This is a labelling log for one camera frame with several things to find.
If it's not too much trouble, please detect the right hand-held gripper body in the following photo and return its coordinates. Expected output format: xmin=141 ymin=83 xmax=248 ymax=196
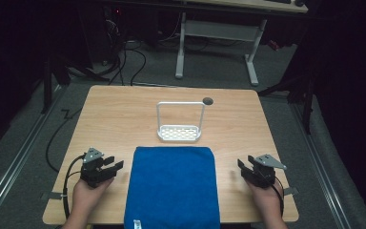
xmin=241 ymin=154 xmax=288 ymax=189

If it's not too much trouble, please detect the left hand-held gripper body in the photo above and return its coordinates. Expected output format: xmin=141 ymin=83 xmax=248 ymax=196
xmin=80 ymin=147 xmax=114 ymax=189

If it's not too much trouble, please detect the person's left hand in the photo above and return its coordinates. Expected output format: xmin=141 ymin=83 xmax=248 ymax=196
xmin=71 ymin=177 xmax=115 ymax=221

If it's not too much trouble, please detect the person's right hand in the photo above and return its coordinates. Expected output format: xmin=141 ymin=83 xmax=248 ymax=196
xmin=245 ymin=180 xmax=284 ymax=221

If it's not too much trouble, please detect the grey tape strip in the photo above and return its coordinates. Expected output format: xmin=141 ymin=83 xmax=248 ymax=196
xmin=40 ymin=191 xmax=69 ymax=201
xmin=282 ymin=186 xmax=299 ymax=197

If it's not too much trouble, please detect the blue towel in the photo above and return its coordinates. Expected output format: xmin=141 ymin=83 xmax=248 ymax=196
xmin=123 ymin=145 xmax=222 ymax=229

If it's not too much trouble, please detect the black stand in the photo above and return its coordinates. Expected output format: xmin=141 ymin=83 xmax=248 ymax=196
xmin=40 ymin=52 xmax=111 ymax=115
xmin=256 ymin=71 xmax=316 ymax=135

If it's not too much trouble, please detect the dark computer tower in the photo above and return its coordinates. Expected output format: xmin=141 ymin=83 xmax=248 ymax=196
xmin=102 ymin=5 xmax=126 ymax=66

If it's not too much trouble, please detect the white-legged wooden desk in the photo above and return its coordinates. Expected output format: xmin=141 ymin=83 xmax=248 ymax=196
xmin=174 ymin=0 xmax=310 ymax=88

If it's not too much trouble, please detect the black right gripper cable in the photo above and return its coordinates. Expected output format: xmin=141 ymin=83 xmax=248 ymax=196
xmin=266 ymin=175 xmax=286 ymax=219

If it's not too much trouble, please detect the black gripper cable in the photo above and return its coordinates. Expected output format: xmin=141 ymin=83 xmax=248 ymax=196
xmin=62 ymin=154 xmax=87 ymax=221
xmin=266 ymin=175 xmax=286 ymax=219

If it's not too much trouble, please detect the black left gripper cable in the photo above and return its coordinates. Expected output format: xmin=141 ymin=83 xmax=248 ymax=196
xmin=62 ymin=154 xmax=87 ymax=221

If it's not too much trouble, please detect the metal floor rail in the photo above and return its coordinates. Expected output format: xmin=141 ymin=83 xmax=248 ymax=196
xmin=290 ymin=102 xmax=353 ymax=229
xmin=0 ymin=85 xmax=69 ymax=229

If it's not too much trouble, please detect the white rack with handle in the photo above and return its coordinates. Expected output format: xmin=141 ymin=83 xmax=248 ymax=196
xmin=155 ymin=100 xmax=206 ymax=143

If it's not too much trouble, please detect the black floor cable bundle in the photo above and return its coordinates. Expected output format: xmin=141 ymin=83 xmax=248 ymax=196
xmin=107 ymin=39 xmax=148 ymax=88

